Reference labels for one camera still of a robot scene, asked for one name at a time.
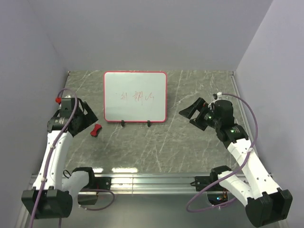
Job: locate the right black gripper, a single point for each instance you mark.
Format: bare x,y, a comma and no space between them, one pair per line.
199,104

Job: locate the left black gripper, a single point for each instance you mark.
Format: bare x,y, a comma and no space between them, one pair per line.
89,118

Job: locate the red black whiteboard eraser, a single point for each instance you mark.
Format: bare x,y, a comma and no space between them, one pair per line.
96,130

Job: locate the red-framed whiteboard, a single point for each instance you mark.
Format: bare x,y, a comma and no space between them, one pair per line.
135,97

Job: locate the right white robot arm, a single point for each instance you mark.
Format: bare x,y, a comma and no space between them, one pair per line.
264,200

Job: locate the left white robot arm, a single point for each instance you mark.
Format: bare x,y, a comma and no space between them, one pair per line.
51,196

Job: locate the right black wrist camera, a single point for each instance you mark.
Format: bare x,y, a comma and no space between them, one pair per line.
223,109

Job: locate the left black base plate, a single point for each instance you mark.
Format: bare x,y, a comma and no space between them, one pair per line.
102,183

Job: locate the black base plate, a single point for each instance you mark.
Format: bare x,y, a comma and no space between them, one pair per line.
102,183
203,183

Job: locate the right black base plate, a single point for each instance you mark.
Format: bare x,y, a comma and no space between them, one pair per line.
203,183

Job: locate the aluminium rail frame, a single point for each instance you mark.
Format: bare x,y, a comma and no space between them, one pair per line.
152,167

